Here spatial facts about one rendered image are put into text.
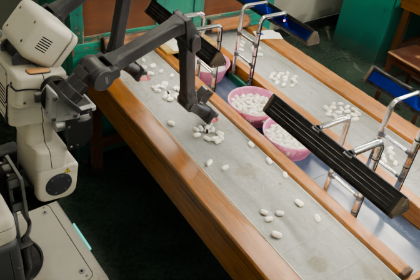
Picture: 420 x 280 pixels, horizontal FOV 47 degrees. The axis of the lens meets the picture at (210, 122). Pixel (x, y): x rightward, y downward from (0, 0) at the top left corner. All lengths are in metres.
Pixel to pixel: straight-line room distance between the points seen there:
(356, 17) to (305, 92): 2.35
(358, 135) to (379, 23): 2.46
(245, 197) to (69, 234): 0.88
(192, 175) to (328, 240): 0.56
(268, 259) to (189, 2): 1.68
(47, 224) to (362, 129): 1.56
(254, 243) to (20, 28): 1.04
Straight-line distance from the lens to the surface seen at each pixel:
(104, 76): 1.57
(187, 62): 1.86
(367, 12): 4.82
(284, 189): 1.98
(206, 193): 1.86
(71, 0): 1.95
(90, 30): 2.67
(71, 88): 1.56
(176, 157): 2.00
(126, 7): 2.11
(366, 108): 2.59
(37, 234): 2.40
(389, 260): 1.84
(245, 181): 1.98
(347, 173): 1.62
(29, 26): 1.65
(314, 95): 2.63
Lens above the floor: 2.05
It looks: 35 degrees down
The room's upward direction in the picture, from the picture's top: 7 degrees clockwise
